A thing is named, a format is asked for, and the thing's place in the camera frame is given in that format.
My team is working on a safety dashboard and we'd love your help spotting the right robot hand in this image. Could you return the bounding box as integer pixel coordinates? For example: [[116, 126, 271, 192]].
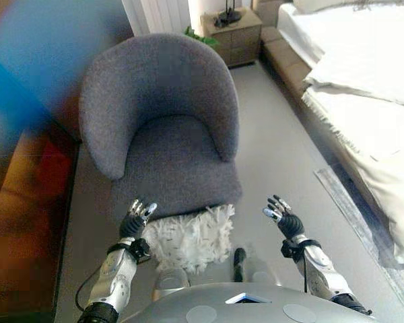
[[262, 194, 306, 241]]

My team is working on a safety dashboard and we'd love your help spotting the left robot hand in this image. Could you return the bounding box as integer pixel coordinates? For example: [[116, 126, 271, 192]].
[[119, 198, 158, 241]]

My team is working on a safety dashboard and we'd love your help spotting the white fringed cushion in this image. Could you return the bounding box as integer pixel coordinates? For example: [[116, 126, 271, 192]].
[[142, 203, 236, 276]]

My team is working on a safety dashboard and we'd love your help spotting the grey patterned rug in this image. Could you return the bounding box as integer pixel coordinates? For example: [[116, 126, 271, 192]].
[[313, 167, 404, 323]]

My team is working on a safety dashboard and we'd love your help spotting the grey robot torso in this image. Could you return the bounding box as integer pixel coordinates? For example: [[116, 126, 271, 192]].
[[119, 281, 382, 323]]

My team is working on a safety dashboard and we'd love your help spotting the reddish brown wooden cabinet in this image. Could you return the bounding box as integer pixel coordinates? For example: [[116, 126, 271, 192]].
[[0, 117, 82, 323]]

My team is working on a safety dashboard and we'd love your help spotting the cream fringed bed blanket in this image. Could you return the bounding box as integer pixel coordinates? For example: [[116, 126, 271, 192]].
[[302, 76, 404, 267]]

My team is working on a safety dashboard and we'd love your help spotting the grey fabric armchair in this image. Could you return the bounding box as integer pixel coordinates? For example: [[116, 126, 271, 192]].
[[78, 32, 244, 217]]

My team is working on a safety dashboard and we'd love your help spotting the light wooden nightstand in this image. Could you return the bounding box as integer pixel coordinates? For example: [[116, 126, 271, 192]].
[[200, 7, 264, 69]]

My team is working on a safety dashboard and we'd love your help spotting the white bed duvet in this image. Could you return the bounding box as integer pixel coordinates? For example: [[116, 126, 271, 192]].
[[277, 0, 404, 111]]

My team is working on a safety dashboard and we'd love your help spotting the green leafy plant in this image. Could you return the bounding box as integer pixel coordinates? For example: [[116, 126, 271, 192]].
[[182, 26, 221, 48]]

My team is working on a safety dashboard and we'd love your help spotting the black lamp base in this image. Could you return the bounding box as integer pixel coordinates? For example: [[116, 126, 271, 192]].
[[213, 0, 242, 28]]

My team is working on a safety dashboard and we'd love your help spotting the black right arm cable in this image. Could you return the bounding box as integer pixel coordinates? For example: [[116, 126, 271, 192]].
[[300, 248, 310, 294]]

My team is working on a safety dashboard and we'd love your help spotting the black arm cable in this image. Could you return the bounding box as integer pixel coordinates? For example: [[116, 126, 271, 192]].
[[75, 271, 99, 311], [300, 248, 310, 294]]

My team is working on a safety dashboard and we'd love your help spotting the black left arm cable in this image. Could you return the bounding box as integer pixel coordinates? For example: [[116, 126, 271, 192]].
[[75, 271, 99, 311]]

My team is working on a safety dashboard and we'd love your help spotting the beige upholstered bed frame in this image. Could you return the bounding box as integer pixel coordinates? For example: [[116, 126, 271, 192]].
[[251, 0, 313, 99]]

